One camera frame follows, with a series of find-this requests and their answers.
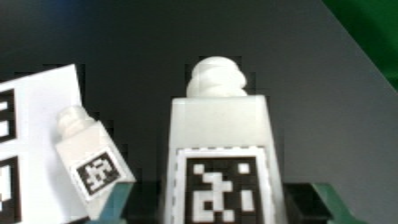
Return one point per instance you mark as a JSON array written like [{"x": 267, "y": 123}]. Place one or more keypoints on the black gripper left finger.
[{"x": 111, "y": 214}]

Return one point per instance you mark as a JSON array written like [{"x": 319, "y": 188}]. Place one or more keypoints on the white table leg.
[
  {"x": 91, "y": 158},
  {"x": 224, "y": 189}
]

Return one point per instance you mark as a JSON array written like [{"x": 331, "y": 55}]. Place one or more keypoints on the white sheet with markers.
[{"x": 38, "y": 196}]

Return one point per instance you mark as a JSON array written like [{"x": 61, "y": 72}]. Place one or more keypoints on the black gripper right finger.
[{"x": 315, "y": 206}]

